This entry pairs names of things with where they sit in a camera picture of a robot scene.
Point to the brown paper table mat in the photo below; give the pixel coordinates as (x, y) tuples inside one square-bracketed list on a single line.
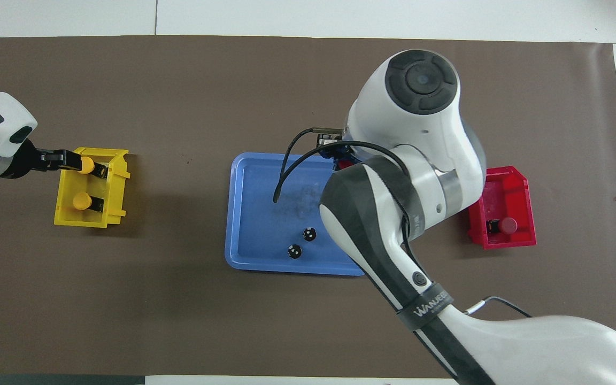
[(179, 321)]

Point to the black cylindrical capacitor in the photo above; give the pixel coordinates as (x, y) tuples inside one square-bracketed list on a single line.
[(294, 251), (309, 234)]

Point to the yellow plastic storage bin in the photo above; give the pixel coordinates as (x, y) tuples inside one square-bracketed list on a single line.
[(64, 214)]

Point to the blue plastic tray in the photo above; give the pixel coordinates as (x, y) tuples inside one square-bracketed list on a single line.
[(254, 224)]

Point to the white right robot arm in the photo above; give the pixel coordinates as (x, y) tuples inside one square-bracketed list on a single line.
[(420, 139)]

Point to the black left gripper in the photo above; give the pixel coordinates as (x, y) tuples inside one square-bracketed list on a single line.
[(25, 160)]

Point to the yellow push button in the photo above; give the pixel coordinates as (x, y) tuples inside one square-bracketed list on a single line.
[(87, 165), (82, 201)]

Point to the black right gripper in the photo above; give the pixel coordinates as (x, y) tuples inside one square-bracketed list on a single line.
[(328, 140)]

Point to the red plastic storage bin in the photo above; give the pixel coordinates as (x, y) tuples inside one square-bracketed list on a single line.
[(522, 235)]

